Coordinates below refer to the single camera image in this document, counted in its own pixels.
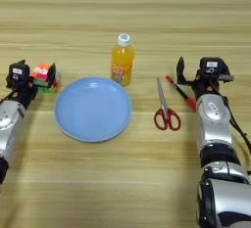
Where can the orange juice bottle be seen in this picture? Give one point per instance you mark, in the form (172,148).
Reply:
(122,62)

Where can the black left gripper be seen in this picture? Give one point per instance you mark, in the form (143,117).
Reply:
(24,93)

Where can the multicoloured puzzle cube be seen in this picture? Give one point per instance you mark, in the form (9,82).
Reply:
(40,72)

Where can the blue round plate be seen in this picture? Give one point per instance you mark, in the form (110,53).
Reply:
(93,109)

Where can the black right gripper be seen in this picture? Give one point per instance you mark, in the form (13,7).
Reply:
(204,83)

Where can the red black pen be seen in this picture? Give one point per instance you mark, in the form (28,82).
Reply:
(183,95)

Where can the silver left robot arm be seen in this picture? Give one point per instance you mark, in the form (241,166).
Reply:
(10,124)

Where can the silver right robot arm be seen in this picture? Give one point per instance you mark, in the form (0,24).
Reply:
(215,130)

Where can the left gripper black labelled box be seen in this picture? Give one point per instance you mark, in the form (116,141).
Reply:
(18,73)

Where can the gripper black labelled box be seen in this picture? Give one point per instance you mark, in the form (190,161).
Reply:
(18,73)
(211,65)

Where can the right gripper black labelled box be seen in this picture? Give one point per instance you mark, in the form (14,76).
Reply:
(211,65)

